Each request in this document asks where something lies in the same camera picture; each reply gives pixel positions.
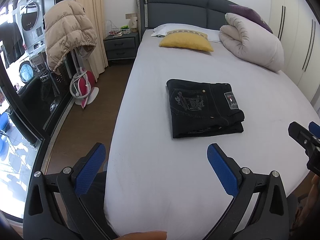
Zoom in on black denim pants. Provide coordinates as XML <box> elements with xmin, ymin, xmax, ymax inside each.
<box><xmin>167</xmin><ymin>79</ymin><xmax>245</xmax><ymax>139</ymax></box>

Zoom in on person's right hand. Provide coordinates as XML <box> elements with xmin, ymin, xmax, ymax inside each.
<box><xmin>295</xmin><ymin>175</ymin><xmax>319</xmax><ymax>227</ymax></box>

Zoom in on person's left hand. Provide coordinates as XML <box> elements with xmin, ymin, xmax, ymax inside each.
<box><xmin>116</xmin><ymin>231</ymin><xmax>167</xmax><ymax>240</ymax></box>

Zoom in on bed with white sheet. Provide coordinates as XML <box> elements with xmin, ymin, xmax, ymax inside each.
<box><xmin>104</xmin><ymin>30</ymin><xmax>319</xmax><ymax>239</ymax></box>

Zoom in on rolled white duvet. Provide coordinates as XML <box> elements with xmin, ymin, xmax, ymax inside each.
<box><xmin>219</xmin><ymin>12</ymin><xmax>284</xmax><ymax>72</ymax></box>

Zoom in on white wardrobe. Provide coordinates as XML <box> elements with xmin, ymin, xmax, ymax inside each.
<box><xmin>269</xmin><ymin>0</ymin><xmax>319</xmax><ymax>101</ymax></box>

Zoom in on red white garment steamer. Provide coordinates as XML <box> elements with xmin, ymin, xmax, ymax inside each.
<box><xmin>69</xmin><ymin>67</ymin><xmax>99</xmax><ymax>109</ymax></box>

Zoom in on purple pillow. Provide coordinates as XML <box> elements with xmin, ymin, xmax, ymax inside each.
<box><xmin>229</xmin><ymin>4</ymin><xmax>273</xmax><ymax>33</ymax></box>

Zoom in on white flat pillow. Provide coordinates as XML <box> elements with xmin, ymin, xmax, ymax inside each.
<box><xmin>151</xmin><ymin>23</ymin><xmax>221</xmax><ymax>42</ymax></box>

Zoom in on yellow cushion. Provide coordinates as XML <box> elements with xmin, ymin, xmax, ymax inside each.
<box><xmin>159</xmin><ymin>30</ymin><xmax>214</xmax><ymax>52</ymax></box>

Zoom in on dark grey nightstand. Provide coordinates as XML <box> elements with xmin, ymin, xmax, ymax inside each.
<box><xmin>103</xmin><ymin>33</ymin><xmax>139</xmax><ymax>65</ymax></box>

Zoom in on beige puffer jacket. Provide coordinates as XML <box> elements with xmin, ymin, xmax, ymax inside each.
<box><xmin>43</xmin><ymin>0</ymin><xmax>97</xmax><ymax>72</ymax></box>

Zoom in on dark grey upholstered headboard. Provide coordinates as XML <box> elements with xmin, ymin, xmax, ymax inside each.
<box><xmin>136</xmin><ymin>0</ymin><xmax>234</xmax><ymax>40</ymax></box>

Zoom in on washing machine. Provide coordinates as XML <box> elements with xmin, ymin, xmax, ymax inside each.
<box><xmin>17</xmin><ymin>0</ymin><xmax>46</xmax><ymax>56</ymax></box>

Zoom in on small wooden box decoration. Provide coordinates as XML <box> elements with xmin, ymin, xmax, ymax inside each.
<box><xmin>125</xmin><ymin>13</ymin><xmax>138</xmax><ymax>32</ymax></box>

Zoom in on beige curtain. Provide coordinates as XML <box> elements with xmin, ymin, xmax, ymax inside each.
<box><xmin>76</xmin><ymin>0</ymin><xmax>108</xmax><ymax>79</ymax></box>

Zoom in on white wire basket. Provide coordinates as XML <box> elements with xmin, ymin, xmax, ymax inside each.
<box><xmin>106</xmin><ymin>20</ymin><xmax>131</xmax><ymax>36</ymax></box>

